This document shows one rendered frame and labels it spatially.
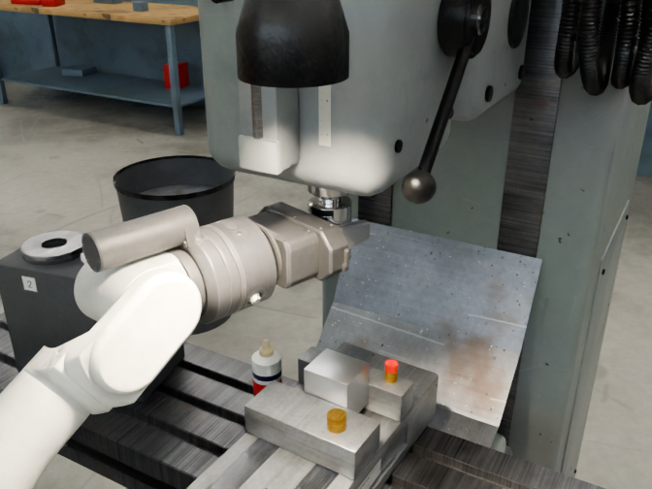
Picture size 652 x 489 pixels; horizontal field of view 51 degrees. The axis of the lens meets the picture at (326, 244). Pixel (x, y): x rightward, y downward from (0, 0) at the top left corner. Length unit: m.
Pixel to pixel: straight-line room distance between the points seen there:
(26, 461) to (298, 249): 0.29
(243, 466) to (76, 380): 0.29
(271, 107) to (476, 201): 0.56
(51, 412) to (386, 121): 0.35
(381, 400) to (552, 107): 0.46
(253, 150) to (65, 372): 0.23
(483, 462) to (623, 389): 1.86
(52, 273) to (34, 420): 0.44
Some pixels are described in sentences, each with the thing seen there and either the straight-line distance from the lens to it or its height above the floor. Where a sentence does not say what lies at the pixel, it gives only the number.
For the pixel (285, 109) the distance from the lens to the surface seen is 0.59.
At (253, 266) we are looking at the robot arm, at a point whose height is 1.25.
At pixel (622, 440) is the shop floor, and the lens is 2.53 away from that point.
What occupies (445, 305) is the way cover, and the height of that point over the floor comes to 0.99.
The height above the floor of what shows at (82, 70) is 0.29.
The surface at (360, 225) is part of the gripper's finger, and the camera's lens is 0.73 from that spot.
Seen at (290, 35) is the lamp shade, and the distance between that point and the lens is 0.42.
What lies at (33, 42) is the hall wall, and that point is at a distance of 7.83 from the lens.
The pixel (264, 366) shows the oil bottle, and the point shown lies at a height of 1.00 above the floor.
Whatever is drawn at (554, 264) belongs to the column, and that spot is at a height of 1.07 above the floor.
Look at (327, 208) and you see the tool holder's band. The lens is 0.71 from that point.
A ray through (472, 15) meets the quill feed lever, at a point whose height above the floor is 1.46.
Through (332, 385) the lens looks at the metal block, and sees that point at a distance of 0.81.
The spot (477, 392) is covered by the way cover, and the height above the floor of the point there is 0.90.
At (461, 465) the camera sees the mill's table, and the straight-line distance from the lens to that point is 0.93.
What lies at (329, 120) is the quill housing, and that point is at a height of 1.38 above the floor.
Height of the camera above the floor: 1.54
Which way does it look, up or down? 25 degrees down
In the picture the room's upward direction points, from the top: straight up
